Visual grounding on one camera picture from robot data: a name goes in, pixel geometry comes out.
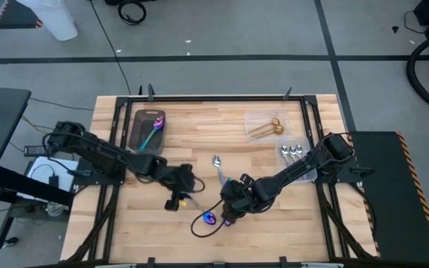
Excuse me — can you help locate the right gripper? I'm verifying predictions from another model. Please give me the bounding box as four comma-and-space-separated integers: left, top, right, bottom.
220, 173, 264, 224

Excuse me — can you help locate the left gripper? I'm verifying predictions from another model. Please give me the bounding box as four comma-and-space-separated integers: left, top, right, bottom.
165, 163, 199, 212

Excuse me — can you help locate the gold spoon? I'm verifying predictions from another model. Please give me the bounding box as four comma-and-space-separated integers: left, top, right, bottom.
250, 121, 282, 138
252, 124, 285, 139
247, 117, 281, 135

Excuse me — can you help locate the clear plastic bin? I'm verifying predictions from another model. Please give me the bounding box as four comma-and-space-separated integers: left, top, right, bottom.
244, 108, 290, 144
275, 135, 319, 182

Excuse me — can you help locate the smoked grey plastic bin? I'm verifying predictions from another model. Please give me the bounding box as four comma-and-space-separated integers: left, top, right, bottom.
127, 108, 168, 156

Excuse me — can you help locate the black hazard-striped platform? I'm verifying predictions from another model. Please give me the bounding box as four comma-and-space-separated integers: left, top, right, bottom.
348, 130, 429, 264

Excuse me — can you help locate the white paper sheet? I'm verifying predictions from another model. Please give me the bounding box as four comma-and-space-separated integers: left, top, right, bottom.
26, 156, 80, 204

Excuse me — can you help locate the black power strip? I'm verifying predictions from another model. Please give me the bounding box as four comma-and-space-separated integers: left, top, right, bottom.
23, 144, 51, 157

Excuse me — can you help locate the white plastic container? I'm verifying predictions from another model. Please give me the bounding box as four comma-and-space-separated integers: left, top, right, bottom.
16, 0, 78, 42

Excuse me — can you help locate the black mat hazard-striped edge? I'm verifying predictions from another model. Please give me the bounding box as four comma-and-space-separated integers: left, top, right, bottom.
0, 0, 44, 31

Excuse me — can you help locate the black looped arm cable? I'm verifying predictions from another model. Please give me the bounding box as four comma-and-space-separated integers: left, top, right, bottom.
190, 199, 226, 238

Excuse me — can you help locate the black cable bundle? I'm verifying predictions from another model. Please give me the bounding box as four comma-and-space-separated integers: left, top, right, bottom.
67, 185, 121, 262
317, 182, 374, 260

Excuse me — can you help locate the black metal table frame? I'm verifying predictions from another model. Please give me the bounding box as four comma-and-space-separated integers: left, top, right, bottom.
65, 95, 379, 265

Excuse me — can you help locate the white coiled cable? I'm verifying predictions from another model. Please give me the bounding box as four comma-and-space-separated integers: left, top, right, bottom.
46, 202, 66, 217

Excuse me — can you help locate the thin black cable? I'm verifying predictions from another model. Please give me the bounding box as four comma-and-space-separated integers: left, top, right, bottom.
29, 97, 95, 112

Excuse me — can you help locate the long black floor cable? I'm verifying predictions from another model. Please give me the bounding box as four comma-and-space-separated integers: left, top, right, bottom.
89, 0, 133, 96

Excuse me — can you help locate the yellow floor cable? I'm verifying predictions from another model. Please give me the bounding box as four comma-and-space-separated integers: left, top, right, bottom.
20, 115, 57, 137

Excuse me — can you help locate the coiled black cable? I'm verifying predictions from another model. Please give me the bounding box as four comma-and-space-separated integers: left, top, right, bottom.
116, 1, 147, 26

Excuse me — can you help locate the thick black hose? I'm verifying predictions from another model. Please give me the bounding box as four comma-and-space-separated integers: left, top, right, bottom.
405, 31, 429, 119

